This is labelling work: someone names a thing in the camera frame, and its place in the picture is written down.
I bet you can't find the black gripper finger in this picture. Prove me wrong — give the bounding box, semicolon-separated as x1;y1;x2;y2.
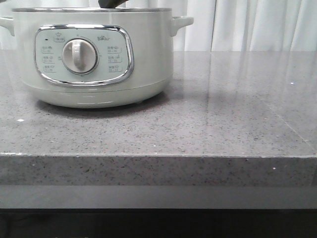
98;0;128;8

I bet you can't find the pale green electric cooking pot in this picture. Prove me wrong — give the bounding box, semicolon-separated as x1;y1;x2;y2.
0;7;194;108

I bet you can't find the white pleated curtain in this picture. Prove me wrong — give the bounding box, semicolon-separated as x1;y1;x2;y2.
0;0;317;52

